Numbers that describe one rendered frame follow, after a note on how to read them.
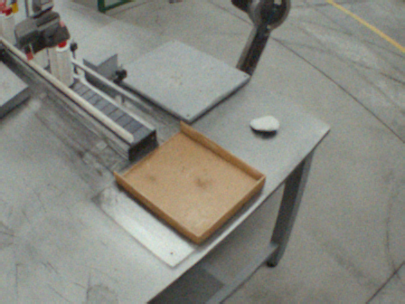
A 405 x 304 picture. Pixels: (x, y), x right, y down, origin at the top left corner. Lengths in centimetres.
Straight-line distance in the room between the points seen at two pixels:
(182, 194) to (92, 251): 30
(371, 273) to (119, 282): 140
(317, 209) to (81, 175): 134
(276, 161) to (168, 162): 29
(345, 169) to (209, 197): 141
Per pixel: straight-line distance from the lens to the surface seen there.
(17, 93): 165
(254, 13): 193
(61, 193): 131
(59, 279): 115
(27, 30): 108
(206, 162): 133
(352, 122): 286
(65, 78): 155
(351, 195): 244
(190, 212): 122
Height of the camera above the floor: 181
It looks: 46 degrees down
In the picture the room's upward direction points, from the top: 1 degrees clockwise
